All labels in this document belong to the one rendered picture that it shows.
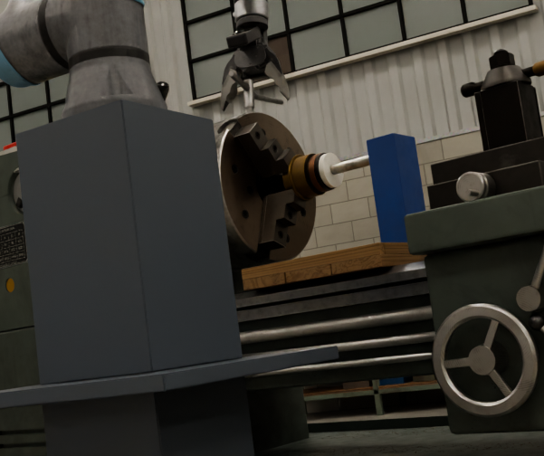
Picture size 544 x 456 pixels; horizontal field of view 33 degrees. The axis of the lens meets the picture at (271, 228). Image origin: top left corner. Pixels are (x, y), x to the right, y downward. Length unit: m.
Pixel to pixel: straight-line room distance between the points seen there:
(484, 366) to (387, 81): 7.74
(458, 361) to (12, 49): 0.79
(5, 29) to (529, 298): 0.84
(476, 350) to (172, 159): 0.49
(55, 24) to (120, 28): 0.10
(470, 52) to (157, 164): 7.59
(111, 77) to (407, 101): 7.63
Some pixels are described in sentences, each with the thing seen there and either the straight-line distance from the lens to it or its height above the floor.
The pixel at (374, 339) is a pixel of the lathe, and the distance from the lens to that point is 1.53.
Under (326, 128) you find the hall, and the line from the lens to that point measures 9.08.
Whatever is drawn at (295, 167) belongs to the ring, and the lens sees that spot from 1.77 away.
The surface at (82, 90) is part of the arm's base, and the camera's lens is 1.28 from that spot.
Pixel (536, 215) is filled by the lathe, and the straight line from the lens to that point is 1.25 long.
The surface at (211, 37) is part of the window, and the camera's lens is 9.92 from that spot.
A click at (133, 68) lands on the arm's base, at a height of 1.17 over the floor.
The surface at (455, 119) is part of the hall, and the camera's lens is 8.62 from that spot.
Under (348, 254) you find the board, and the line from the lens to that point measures 1.53.
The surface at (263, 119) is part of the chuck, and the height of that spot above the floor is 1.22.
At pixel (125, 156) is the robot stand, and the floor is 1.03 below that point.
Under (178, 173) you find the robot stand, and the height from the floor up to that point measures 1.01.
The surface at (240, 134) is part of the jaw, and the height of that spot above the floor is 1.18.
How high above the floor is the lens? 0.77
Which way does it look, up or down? 7 degrees up
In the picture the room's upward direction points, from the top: 8 degrees counter-clockwise
